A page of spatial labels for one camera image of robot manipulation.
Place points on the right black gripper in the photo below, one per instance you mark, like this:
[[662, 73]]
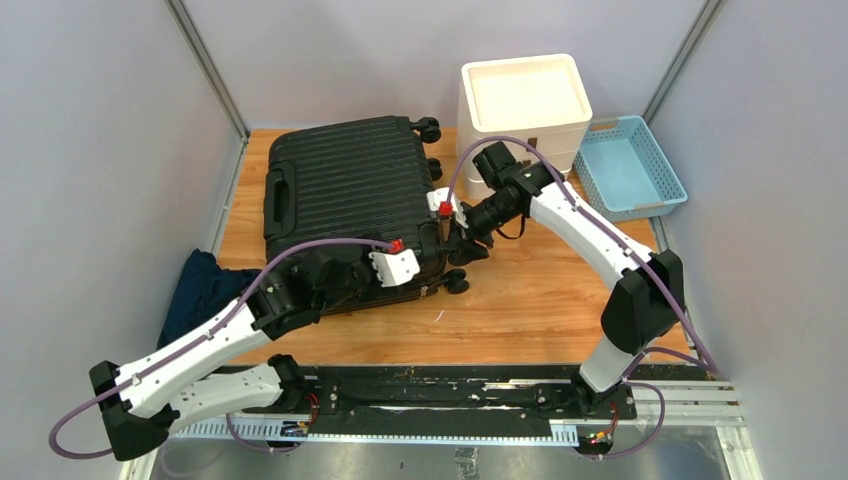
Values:
[[466, 249]]

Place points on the black ribbed hard-shell suitcase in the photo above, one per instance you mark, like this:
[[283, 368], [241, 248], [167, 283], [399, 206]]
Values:
[[366, 178]]

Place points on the white three-drawer storage unit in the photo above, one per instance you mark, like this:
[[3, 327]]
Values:
[[540, 100]]

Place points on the light blue plastic basket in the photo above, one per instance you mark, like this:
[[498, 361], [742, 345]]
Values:
[[624, 172]]

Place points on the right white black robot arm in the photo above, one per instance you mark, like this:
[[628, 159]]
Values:
[[646, 288]]

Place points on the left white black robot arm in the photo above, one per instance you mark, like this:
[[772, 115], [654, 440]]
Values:
[[143, 402]]

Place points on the dark blue cloth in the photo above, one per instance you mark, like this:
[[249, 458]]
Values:
[[203, 289]]

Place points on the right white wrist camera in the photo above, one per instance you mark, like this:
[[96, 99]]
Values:
[[442, 203]]

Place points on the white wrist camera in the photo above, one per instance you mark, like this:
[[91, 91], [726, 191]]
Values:
[[395, 269], [442, 203]]

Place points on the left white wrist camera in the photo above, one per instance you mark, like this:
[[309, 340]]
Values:
[[395, 269]]

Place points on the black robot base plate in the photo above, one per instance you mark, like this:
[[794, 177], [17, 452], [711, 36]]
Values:
[[453, 401]]

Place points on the right aluminium frame post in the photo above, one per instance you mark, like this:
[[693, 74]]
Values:
[[685, 52]]

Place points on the aluminium frame post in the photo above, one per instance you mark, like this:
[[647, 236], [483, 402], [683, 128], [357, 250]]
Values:
[[685, 52], [193, 38]]

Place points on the left aluminium frame post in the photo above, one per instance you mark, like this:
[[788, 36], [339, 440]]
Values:
[[193, 38]]

